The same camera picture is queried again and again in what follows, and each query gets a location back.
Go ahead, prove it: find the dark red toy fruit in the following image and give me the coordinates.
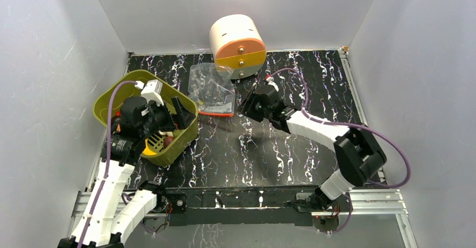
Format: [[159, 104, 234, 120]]
[[163, 136, 175, 148]]

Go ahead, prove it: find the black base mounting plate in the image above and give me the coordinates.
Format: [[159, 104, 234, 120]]
[[165, 185, 320, 226]]

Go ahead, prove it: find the white toy mushroom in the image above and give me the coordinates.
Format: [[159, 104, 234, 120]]
[[158, 131, 173, 136]]

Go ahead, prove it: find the clear zip bag orange zipper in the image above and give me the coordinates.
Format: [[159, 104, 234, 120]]
[[188, 63, 236, 117]]

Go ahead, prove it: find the aluminium frame rail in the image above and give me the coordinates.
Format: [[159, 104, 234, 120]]
[[70, 189, 419, 248]]

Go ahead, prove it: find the white cylindrical drawer cabinet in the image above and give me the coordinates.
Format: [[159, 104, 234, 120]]
[[209, 14, 267, 80]]

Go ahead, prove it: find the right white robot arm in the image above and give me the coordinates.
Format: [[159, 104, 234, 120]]
[[237, 85, 387, 212]]

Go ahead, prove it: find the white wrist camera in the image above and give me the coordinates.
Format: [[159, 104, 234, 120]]
[[141, 79, 164, 106], [264, 75, 279, 92]]

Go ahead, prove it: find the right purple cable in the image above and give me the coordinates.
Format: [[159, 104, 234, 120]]
[[266, 67, 411, 235]]

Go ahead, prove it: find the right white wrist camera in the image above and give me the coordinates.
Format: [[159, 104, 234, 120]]
[[264, 75, 279, 92]]

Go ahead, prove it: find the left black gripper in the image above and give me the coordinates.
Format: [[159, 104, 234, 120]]
[[140, 97, 195, 138]]

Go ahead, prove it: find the yellow toy banana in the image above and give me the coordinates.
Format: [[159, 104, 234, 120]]
[[142, 148, 157, 156]]

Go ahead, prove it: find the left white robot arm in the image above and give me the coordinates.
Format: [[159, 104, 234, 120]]
[[58, 96, 198, 247]]

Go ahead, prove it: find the olive green plastic basket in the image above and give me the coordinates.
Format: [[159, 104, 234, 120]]
[[93, 70, 198, 166]]

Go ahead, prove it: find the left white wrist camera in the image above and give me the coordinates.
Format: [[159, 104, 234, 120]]
[[141, 79, 164, 106]]

